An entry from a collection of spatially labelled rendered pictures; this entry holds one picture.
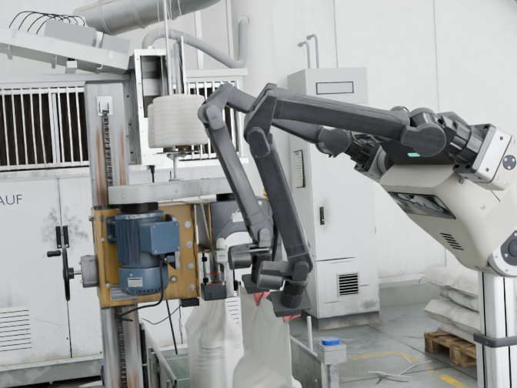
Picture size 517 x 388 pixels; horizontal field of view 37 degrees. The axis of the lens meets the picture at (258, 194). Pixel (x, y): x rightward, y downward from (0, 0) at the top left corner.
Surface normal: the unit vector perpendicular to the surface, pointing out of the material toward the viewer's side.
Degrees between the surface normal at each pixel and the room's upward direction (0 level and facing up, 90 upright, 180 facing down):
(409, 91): 90
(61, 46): 90
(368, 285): 90
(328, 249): 90
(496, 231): 115
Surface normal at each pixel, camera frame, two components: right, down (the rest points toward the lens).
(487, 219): 0.59, 0.43
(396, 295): 0.27, 0.04
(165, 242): 0.65, 0.00
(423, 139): 0.00, 0.51
